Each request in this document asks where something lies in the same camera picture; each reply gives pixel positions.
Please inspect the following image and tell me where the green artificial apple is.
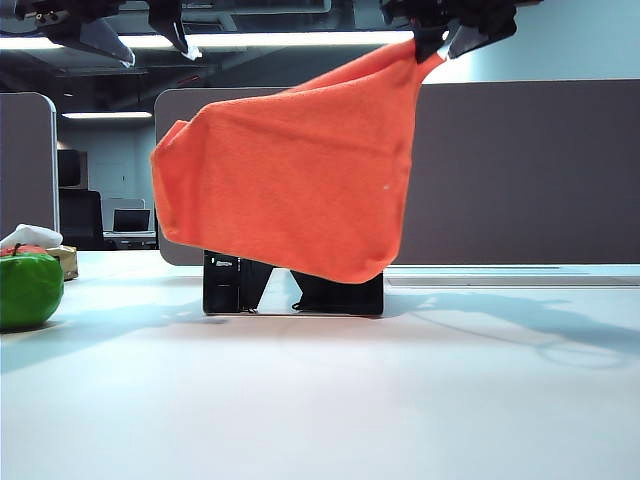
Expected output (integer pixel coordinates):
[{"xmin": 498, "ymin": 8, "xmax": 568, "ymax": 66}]
[{"xmin": 0, "ymin": 243, "xmax": 66, "ymax": 333}]

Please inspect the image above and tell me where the short ceiling light strip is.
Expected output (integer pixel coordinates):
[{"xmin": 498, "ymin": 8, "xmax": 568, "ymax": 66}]
[{"xmin": 60, "ymin": 112, "xmax": 153, "ymax": 121}]

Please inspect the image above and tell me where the long grey desk partition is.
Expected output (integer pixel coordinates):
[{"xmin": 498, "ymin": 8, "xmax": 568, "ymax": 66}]
[{"xmin": 154, "ymin": 79, "xmax": 640, "ymax": 268}]

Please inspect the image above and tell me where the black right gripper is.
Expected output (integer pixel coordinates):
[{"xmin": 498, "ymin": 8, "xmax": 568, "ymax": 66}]
[{"xmin": 380, "ymin": 0, "xmax": 544, "ymax": 65}]

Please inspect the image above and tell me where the long ceiling light strip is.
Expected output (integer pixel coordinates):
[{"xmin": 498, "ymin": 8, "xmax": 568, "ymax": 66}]
[{"xmin": 0, "ymin": 30, "xmax": 416, "ymax": 53}]

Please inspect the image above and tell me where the square frameless table mirror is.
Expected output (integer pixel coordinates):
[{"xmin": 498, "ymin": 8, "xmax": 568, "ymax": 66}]
[{"xmin": 202, "ymin": 247, "xmax": 385, "ymax": 317}]

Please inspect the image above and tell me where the gold brown packet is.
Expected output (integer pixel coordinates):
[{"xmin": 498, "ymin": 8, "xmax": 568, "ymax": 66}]
[{"xmin": 47, "ymin": 246, "xmax": 80, "ymax": 283}]

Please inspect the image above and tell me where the narrow grey desk partition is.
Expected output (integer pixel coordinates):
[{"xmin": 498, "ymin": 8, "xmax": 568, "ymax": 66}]
[{"xmin": 0, "ymin": 93, "xmax": 61, "ymax": 242}]

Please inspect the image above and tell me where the orange round object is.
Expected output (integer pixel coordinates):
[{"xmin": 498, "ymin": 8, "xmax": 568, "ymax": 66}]
[{"xmin": 0, "ymin": 243, "xmax": 51, "ymax": 259}]

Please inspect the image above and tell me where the black high-back office chair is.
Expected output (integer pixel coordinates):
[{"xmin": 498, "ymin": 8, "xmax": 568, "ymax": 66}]
[{"xmin": 58, "ymin": 190, "xmax": 106, "ymax": 251}]

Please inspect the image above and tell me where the white background desk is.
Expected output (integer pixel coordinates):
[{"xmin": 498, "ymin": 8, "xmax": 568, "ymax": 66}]
[{"xmin": 102, "ymin": 230, "xmax": 159, "ymax": 251}]

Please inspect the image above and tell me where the orange microfibre cloth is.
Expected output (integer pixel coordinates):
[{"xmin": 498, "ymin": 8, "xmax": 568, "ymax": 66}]
[{"xmin": 149, "ymin": 38, "xmax": 449, "ymax": 286}]

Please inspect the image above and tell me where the black background monitor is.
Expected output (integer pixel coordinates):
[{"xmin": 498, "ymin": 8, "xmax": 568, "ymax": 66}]
[{"xmin": 57, "ymin": 149, "xmax": 89, "ymax": 190}]

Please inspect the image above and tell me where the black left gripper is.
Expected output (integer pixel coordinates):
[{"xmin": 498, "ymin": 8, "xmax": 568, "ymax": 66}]
[{"xmin": 14, "ymin": 0, "xmax": 203, "ymax": 67}]

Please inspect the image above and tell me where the open background laptop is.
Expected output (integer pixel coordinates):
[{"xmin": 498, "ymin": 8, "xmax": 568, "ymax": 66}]
[{"xmin": 111, "ymin": 209, "xmax": 152, "ymax": 235}]

